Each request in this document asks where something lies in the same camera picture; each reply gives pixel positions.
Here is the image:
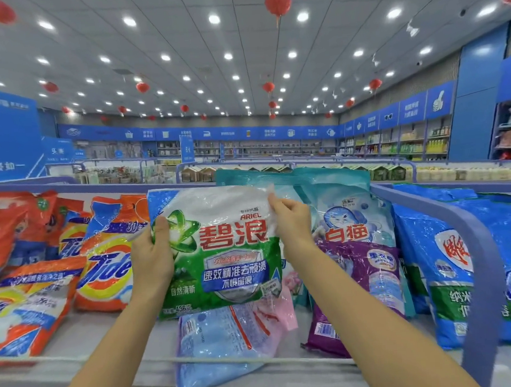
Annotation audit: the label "person's right forearm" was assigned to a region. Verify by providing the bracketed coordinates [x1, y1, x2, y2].
[283, 229, 481, 387]

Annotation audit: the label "ceiling spotlights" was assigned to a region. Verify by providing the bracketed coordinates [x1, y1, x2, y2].
[0, 0, 502, 118]

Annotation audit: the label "purple detergent bag white label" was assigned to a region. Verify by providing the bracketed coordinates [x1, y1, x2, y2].
[296, 236, 413, 362]

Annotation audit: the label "small blue hanging sign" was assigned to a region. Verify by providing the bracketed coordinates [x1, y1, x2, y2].
[179, 133, 197, 165]

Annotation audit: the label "teal Baimao bag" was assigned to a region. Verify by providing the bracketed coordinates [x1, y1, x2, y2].
[293, 162, 398, 252]

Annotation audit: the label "row of pale bottles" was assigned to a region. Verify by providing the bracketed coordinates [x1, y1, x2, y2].
[415, 160, 511, 190]

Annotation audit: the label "far wall racks with goods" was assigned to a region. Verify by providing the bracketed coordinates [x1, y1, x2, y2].
[86, 116, 455, 188]

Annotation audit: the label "row of green boxes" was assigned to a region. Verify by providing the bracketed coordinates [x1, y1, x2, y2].
[182, 150, 413, 197]

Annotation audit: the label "large orange detergent bag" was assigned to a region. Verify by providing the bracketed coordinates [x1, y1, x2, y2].
[54, 210, 95, 260]
[0, 257, 93, 360]
[68, 192, 158, 315]

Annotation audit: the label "person's left forearm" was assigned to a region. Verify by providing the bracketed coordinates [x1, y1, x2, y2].
[36, 288, 178, 387]

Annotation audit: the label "person's left hand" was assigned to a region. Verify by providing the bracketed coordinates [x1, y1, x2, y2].
[126, 216, 179, 311]

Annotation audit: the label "grey shelf with blue frame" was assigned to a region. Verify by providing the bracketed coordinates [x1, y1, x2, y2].
[0, 145, 511, 387]

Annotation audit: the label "small orange detergent bag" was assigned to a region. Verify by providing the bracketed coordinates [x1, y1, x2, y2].
[0, 188, 63, 267]

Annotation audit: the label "pale blue detergent bag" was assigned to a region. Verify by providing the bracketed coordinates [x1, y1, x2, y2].
[170, 298, 292, 387]

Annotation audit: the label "blue aisle sign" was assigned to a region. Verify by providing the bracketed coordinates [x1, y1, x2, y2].
[0, 79, 48, 184]

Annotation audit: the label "hanging red lanterns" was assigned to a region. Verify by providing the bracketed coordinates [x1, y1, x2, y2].
[0, 0, 511, 140]

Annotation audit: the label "blue wall sign band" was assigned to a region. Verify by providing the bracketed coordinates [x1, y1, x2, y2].
[56, 79, 460, 161]

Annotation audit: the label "person's right hand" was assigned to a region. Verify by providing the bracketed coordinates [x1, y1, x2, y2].
[267, 189, 319, 266]

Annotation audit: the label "clear green-print detergent bag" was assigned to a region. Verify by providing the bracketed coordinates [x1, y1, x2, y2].
[146, 181, 288, 320]

